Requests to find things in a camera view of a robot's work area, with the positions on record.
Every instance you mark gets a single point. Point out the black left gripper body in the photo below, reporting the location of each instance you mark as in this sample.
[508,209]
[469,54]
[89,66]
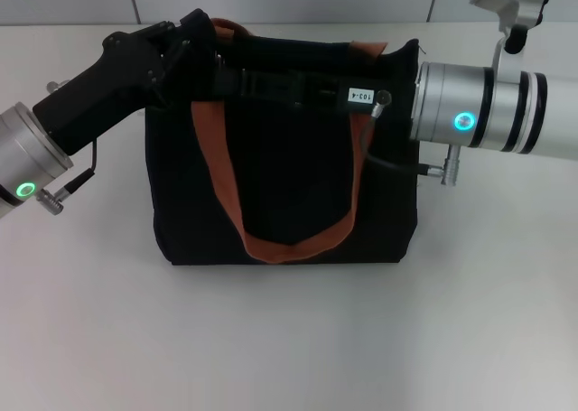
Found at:
[104,95]

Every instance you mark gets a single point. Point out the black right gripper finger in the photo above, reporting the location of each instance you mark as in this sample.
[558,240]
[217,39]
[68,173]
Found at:
[266,86]

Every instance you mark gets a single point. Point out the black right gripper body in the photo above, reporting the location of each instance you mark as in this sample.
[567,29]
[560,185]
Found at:
[329,96]

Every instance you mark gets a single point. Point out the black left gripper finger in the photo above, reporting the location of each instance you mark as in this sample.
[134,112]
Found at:
[176,77]
[189,27]

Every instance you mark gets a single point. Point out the silver metal zipper pull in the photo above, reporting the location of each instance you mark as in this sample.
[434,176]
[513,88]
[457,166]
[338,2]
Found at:
[219,59]

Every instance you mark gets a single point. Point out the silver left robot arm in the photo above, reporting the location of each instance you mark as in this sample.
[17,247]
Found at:
[27,158]

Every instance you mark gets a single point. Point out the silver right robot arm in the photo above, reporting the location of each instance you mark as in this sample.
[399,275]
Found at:
[487,108]

